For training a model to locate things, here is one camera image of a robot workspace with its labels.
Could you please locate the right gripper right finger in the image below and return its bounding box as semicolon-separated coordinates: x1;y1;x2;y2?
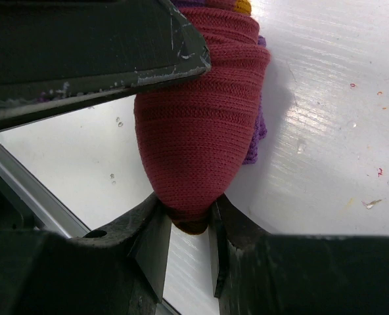
209;196;389;314

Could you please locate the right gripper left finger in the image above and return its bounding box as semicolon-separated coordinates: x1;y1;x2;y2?
0;195;171;314

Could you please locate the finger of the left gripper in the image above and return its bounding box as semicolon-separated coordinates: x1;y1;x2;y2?
0;1;211;132

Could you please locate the maroon purple striped sock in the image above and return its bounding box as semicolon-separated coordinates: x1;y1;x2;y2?
134;1;271;235

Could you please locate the aluminium frame rail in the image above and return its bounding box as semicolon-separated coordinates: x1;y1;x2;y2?
0;145;175;314

